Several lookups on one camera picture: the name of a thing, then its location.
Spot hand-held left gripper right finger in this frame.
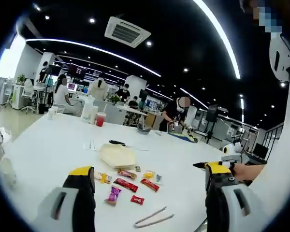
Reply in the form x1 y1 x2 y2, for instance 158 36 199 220
204 161 273 232

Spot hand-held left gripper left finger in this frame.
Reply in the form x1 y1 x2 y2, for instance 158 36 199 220
31 165 97 232

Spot purple food packet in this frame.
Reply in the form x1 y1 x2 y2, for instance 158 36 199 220
104 185 122 207

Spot long red food packet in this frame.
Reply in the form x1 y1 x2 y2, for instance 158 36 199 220
140 178 160 192
113 178 139 193

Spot brown purple-label food packet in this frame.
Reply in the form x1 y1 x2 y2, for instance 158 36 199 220
117 168 138 180

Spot small red food packet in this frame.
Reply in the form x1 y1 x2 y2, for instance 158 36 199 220
130 195 145 205

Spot pink food tongs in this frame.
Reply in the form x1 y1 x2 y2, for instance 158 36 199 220
133 206 175 229

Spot beige hexagonal container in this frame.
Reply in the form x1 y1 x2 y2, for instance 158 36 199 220
98 143 137 172

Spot person's right hand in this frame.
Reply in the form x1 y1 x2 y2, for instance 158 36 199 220
233 163 252 182

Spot yellow cloth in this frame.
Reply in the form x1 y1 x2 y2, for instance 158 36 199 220
182 134 199 144

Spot dark blue cloth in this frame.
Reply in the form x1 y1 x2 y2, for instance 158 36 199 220
168 131 193 142

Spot black screen on tripod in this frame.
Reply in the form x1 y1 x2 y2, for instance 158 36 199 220
205 104 219 143

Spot person's white shirt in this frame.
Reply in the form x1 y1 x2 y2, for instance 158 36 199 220
250 79 290 218

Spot white power strip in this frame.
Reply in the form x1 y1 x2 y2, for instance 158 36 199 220
84 138 97 152

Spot dark grey bowl-like object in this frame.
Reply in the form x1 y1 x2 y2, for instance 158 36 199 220
137 122 152 136

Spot wooden cabinet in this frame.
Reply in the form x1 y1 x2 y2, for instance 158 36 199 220
145 113 164 130

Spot black oblong device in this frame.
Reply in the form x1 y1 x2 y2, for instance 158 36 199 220
108 139 127 147

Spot red drink cup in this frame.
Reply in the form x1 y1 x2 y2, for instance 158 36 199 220
96 112 105 127

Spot white paper cup stack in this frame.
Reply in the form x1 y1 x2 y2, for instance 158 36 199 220
90 106 99 124

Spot white plastic bag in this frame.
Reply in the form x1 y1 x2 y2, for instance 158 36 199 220
81 95 95 124

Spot white desk partition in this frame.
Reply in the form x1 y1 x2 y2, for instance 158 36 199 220
93 100 148 126

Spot ceiling light strip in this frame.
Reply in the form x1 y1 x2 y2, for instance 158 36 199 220
192 0 241 80
26 38 162 77

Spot white worn neck device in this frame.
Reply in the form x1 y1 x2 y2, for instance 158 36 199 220
268 33 290 83

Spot white office chair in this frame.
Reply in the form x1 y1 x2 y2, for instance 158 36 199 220
21 79 39 114

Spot white cabinet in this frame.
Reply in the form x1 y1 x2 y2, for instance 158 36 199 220
11 84 25 111

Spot ceiling air conditioner vent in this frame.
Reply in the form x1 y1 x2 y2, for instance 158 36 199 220
104 16 152 48

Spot round ceiling spotlights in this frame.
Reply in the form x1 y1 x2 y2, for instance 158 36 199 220
33 6 287 109

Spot dark wall display screen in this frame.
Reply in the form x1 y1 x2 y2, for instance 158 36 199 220
67 63 87 80

